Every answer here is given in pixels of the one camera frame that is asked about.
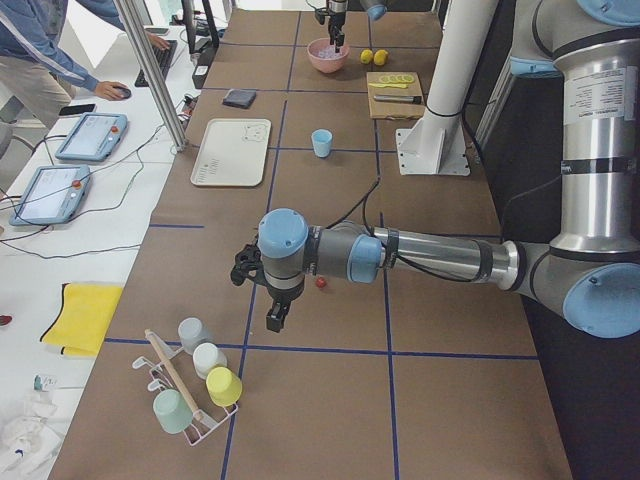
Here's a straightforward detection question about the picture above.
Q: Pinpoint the steel muddler black tip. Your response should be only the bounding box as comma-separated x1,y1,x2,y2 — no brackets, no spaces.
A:
373,94,422,105

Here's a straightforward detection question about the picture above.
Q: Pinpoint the white cup on rack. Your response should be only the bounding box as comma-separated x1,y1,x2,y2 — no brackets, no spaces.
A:
192,342,227,380

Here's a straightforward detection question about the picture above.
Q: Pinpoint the light blue plastic cup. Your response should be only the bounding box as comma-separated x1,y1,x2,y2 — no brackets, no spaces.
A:
311,129,333,158

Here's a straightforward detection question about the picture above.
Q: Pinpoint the white wire cup rack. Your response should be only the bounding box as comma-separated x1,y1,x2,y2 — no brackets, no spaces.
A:
131,345,239,446

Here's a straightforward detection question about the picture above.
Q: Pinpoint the upper yellow lemon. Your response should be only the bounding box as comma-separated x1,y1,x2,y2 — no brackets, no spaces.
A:
373,49,389,66

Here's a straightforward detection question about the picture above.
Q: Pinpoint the lower yellow lemon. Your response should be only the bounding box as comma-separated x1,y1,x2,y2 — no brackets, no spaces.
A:
360,49,374,65

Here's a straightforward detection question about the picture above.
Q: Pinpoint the person's hand on mouse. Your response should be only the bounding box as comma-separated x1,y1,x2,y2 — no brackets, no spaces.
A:
93,81,127,101

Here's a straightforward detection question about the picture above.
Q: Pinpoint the yellow cloth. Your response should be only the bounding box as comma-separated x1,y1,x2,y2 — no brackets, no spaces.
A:
40,283,123,357

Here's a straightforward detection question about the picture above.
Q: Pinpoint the black computer mouse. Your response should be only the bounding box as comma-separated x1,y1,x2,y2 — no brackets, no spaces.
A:
114,86,132,99

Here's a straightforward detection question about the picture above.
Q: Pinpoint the pink bowl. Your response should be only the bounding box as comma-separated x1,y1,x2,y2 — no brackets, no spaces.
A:
307,38,350,74

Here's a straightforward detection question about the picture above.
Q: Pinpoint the upper teach pendant tablet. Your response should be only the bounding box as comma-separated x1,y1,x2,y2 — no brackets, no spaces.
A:
55,113,128,162

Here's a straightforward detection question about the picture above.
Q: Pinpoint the grey folded cloth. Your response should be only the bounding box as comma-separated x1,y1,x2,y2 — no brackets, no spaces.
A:
222,89,257,109

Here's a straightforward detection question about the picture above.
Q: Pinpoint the black keyboard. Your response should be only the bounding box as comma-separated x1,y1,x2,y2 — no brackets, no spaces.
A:
134,40,177,87

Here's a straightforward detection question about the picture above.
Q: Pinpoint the aluminium frame post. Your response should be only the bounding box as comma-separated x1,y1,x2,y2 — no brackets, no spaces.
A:
114,0,187,152

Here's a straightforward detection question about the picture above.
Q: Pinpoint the pile of clear ice cubes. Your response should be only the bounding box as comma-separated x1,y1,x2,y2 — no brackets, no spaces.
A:
312,45,346,60

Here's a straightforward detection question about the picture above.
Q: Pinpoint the mint green cup on rack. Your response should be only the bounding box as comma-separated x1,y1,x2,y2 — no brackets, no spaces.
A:
153,389,193,434

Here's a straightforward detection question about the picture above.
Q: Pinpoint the cream bear tray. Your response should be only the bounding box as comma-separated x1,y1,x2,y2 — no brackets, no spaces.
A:
190,118,271,187

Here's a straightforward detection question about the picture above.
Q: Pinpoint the monitor stand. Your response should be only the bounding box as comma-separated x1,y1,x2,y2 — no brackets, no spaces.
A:
181,0,219,55

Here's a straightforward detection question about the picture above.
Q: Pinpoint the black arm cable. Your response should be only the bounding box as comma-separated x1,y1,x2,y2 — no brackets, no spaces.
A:
319,122,476,284

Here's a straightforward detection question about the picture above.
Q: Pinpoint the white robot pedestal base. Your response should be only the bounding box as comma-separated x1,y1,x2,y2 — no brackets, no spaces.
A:
396,0,498,176

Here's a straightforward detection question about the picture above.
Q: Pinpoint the teach pendant tablet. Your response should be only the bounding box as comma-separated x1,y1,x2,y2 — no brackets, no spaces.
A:
9,165,91,226
55,113,128,162

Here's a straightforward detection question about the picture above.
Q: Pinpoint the wooden cutting board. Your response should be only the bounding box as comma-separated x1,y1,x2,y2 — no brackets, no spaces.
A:
366,72,425,119

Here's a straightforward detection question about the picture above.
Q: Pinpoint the yellow lemon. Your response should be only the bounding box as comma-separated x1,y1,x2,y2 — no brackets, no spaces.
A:
360,49,374,65
373,49,389,66

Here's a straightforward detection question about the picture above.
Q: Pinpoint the grey cup on rack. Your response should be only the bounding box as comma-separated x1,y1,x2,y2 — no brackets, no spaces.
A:
178,317,214,355

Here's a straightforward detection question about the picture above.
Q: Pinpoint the lower teach pendant tablet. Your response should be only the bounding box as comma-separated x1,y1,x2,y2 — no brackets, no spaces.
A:
9,165,91,226

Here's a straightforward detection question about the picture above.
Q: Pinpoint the black smartphone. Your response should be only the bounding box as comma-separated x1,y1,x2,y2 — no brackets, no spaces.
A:
59,103,97,117

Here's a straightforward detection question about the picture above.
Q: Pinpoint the yellow cup on rack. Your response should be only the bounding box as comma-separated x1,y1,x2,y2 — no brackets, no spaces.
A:
206,366,243,407

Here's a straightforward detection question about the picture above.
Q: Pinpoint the wooden rack rod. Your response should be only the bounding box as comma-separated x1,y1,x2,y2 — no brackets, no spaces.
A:
145,329,204,421

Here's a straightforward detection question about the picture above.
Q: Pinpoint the yellow plastic knife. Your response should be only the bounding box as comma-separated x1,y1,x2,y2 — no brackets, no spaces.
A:
368,82,409,90

